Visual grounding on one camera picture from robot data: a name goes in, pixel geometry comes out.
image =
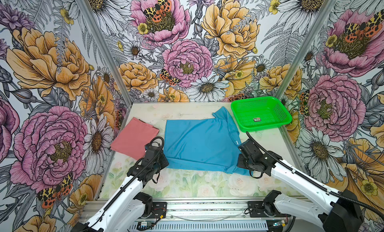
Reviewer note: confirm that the folded red t shirt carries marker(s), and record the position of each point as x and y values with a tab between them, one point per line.
132	140

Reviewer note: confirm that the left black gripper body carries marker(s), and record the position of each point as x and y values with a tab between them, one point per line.
161	164

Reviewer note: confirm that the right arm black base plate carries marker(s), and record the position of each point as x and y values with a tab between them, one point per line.
256	209

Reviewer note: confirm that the right aluminium corner post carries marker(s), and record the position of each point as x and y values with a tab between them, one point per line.
321	18

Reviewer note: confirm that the aluminium corner post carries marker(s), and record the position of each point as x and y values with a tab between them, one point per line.
321	18
97	33

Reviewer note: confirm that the left aluminium corner post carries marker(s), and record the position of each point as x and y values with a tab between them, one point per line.
97	33

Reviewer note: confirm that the small green circuit board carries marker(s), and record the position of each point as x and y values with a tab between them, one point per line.
280	223

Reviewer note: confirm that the white slotted cable duct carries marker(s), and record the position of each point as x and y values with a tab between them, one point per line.
220	226

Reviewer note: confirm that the green plastic basket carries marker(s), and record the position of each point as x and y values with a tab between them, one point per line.
272	112

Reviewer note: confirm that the blue t shirt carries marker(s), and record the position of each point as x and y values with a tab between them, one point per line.
204	145

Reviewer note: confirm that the aluminium front rail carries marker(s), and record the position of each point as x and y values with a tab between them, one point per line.
204	209

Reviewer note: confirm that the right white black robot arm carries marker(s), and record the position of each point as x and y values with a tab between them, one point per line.
325	207

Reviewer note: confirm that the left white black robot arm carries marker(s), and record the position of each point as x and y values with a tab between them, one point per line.
129	203

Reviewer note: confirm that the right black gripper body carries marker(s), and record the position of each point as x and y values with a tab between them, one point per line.
246	163

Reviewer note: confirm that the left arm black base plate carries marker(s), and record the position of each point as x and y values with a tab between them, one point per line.
154	210

